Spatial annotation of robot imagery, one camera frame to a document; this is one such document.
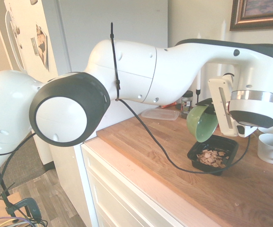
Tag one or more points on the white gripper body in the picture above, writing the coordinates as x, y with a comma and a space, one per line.
217, 94

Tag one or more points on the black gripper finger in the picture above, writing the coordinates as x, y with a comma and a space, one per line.
211, 110
205, 103

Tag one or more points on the green ceramic bowl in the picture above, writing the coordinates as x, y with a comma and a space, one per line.
197, 123

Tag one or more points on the square cereal pieces heap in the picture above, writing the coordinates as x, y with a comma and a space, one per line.
212, 158

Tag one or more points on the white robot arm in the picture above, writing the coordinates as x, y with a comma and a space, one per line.
131, 71

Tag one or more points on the black candle holder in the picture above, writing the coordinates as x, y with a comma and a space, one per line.
198, 95

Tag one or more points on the dark-lidded spice jar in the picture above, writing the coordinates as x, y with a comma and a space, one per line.
187, 102

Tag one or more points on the white taper candle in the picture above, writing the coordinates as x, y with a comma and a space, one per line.
224, 29
198, 80

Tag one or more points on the orange snack package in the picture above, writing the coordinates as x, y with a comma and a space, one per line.
169, 105

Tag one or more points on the black plastic food container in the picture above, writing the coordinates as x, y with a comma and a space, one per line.
231, 146

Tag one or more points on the clear plastic lid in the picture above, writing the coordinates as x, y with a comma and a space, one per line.
160, 114

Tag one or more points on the large white mug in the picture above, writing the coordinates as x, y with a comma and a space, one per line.
272, 147

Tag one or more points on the framed picture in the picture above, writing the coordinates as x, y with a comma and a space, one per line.
259, 14

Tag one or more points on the white cabinet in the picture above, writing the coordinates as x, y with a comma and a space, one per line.
117, 189

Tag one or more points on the white refrigerator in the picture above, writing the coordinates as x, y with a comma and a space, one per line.
79, 23

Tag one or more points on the large fridge photo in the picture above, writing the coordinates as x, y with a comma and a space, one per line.
42, 46

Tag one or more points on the small fridge photo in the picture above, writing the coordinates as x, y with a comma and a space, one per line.
34, 46

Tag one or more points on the grey rug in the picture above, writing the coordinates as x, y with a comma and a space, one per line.
25, 158

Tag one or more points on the dark teal clamp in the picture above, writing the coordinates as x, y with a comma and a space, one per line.
28, 205

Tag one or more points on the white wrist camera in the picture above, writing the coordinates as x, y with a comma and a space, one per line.
247, 130

